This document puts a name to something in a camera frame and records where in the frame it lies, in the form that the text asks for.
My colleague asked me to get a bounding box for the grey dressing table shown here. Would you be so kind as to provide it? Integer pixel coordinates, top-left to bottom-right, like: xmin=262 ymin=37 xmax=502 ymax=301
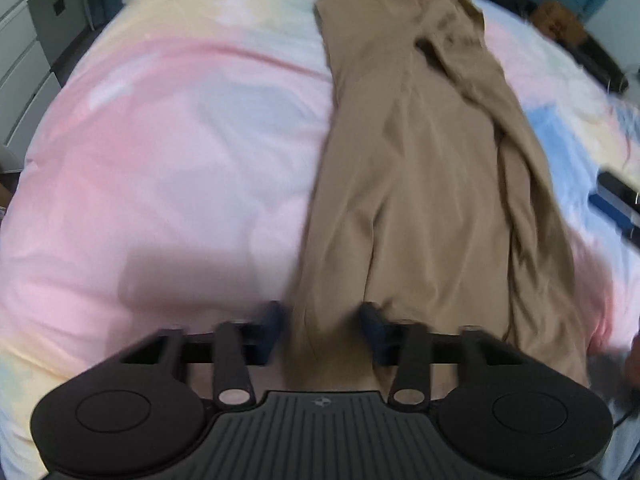
xmin=1 ymin=0 xmax=90 ymax=174

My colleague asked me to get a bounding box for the pastel tie-dye bed cover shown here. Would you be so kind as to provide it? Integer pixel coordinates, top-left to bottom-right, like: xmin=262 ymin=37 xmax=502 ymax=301
xmin=1 ymin=0 xmax=639 ymax=479

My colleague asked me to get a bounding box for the tan brown garment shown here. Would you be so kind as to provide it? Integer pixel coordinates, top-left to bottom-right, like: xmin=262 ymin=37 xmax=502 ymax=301
xmin=284 ymin=0 xmax=588 ymax=391

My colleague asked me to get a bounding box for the cardboard box beside bed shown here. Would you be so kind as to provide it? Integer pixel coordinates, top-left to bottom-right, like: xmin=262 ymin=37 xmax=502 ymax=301
xmin=529 ymin=0 xmax=588 ymax=47

